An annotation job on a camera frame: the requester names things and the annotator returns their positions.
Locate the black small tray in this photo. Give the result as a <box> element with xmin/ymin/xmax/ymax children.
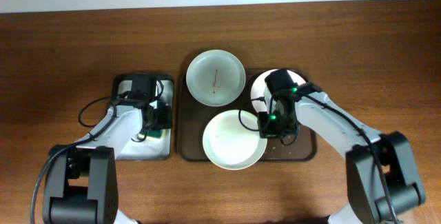
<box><xmin>112</xmin><ymin>73</ymin><xmax>174</xmax><ymax>161</ymax></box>

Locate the cream white plate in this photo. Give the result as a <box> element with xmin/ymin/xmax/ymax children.
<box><xmin>202</xmin><ymin>110</ymin><xmax>267</xmax><ymax>170</ymax></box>

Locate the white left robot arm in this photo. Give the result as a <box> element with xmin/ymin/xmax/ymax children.
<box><xmin>37</xmin><ymin>74</ymin><xmax>174</xmax><ymax>223</ymax></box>

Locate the grey-green plate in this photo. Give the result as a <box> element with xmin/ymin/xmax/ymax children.
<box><xmin>185</xmin><ymin>50</ymin><xmax>246</xmax><ymax>107</ymax></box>

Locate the brown large tray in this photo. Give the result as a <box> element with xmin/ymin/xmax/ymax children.
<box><xmin>176</xmin><ymin>69</ymin><xmax>318</xmax><ymax>163</ymax></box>

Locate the green yellow sponge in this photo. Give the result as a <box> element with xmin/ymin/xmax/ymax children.
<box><xmin>147</xmin><ymin>103</ymin><xmax>172</xmax><ymax>141</ymax></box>

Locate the white cloth in tray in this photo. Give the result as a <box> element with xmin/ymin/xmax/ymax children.
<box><xmin>117</xmin><ymin>79</ymin><xmax>174</xmax><ymax>161</ymax></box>

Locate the pink plate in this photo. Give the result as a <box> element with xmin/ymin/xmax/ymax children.
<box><xmin>250</xmin><ymin>69</ymin><xmax>308</xmax><ymax>113</ymax></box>

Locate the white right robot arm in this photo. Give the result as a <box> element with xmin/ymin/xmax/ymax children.
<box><xmin>258</xmin><ymin>69</ymin><xmax>426</xmax><ymax>223</ymax></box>

